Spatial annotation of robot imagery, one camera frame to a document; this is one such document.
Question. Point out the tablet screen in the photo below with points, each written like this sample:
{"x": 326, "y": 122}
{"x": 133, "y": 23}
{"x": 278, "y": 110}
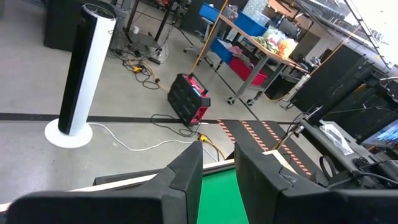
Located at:
{"x": 384, "y": 137}

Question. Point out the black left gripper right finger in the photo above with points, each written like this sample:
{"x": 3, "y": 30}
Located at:
{"x": 273, "y": 193}

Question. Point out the red black power station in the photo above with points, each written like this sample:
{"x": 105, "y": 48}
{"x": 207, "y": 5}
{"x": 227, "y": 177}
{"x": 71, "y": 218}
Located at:
{"x": 186, "y": 99}

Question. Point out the white black tower fan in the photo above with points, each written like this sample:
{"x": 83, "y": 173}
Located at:
{"x": 84, "y": 71}

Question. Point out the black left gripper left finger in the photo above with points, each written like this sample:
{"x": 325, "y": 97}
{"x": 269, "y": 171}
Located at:
{"x": 155, "y": 199}

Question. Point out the red storage tote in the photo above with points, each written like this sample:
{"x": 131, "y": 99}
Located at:
{"x": 245, "y": 71}

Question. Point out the grey desk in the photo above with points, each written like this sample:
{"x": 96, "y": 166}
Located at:
{"x": 311, "y": 130}

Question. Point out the black cabinet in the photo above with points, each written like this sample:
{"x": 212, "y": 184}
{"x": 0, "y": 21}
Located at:
{"x": 59, "y": 25}

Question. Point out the blue storage tote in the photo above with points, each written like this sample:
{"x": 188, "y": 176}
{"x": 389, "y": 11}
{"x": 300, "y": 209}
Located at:
{"x": 248, "y": 26}
{"x": 220, "y": 51}
{"x": 210, "y": 12}

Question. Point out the colourful bag pile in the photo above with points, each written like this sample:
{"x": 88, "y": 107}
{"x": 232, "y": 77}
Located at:
{"x": 278, "y": 43}

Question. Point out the black partition panel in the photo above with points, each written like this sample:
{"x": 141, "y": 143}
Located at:
{"x": 323, "y": 81}

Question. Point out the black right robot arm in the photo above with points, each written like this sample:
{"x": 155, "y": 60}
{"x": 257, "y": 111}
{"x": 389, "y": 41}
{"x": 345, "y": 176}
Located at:
{"x": 385, "y": 174}

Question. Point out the wooden workbench on casters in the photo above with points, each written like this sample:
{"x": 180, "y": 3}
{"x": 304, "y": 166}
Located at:
{"x": 255, "y": 70}

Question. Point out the clear plastic bag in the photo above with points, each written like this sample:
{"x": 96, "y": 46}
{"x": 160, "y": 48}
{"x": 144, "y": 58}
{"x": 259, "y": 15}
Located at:
{"x": 337, "y": 138}

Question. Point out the black orange-striped floor mat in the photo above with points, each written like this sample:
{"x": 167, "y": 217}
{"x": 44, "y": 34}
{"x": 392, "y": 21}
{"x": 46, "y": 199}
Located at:
{"x": 248, "y": 133}

